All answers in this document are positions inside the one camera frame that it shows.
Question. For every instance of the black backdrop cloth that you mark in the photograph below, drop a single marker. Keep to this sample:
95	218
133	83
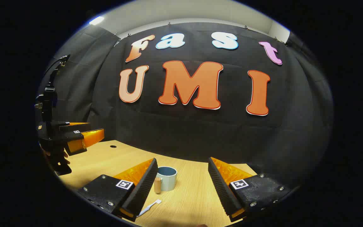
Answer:
184	132

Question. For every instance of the white toothbrush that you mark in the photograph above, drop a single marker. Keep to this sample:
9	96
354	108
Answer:
150	206

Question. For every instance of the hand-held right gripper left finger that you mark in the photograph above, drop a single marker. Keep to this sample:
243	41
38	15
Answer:
143	189

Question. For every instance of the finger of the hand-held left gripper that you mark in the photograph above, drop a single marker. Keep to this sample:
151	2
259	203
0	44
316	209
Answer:
90	137
74	127

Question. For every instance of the wooden desktop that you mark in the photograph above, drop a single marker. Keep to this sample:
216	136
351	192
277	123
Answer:
187	201

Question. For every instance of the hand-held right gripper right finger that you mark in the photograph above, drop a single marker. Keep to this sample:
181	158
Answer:
221	189

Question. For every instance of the ceiling light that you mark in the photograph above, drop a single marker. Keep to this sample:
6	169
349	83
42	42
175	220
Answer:
96	20

